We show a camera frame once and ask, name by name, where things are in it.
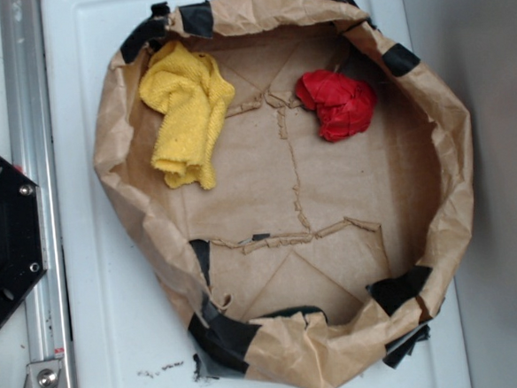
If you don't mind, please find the aluminium extrusion rail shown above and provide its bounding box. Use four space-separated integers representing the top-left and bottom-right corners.
0 0 78 388

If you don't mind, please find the red crumpled cloth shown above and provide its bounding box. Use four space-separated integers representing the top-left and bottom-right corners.
295 70 378 143

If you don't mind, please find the yellow terry cloth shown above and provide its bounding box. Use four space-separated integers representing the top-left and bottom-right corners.
138 41 235 190

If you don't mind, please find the brown paper bag tray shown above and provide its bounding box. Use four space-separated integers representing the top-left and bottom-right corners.
94 0 474 388

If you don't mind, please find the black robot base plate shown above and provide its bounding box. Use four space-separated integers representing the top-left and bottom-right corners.
0 156 46 329

